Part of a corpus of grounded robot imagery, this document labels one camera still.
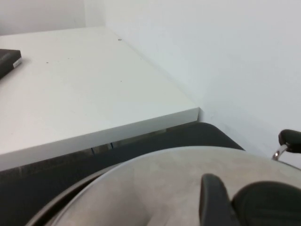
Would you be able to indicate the flat black box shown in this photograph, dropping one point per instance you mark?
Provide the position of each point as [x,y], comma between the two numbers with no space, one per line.
[7,62]

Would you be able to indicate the white side table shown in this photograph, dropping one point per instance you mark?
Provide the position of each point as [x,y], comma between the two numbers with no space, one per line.
[82,94]

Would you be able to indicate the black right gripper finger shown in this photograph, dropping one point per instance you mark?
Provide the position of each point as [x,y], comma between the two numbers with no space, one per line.
[215,202]

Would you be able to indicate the stainless steel lid black knob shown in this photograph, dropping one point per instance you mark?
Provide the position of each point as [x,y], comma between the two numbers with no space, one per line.
[152,188]

